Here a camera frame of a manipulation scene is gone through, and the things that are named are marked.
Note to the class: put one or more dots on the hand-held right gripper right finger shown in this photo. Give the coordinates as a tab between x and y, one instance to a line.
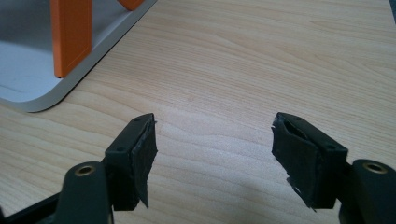
306	165

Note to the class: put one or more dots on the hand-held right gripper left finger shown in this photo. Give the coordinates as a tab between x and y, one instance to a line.
126	161

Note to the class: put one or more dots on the white box with lid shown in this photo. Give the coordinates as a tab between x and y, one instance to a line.
28	71

